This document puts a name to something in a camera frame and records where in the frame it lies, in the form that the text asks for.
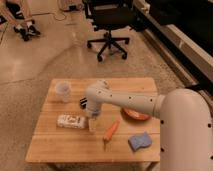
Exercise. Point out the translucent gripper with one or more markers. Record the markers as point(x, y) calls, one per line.
point(92, 120)

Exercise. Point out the long bench along wall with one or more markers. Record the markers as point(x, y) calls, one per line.
point(198, 56)

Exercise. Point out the clear plastic cup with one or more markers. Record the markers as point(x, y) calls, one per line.
point(63, 91)

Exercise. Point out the orange bowl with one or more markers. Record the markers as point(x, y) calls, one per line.
point(136, 115)

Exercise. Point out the orange toy carrot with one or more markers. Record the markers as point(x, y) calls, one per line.
point(109, 133)

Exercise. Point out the white labelled plastic bottle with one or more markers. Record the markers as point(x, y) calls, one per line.
point(72, 121)

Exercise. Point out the black office chair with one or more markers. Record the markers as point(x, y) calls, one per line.
point(109, 15)

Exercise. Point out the wooden folding table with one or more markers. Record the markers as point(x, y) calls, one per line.
point(52, 144)

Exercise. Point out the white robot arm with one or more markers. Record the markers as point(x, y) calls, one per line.
point(186, 124)

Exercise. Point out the blue sponge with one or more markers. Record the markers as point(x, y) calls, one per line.
point(140, 141)

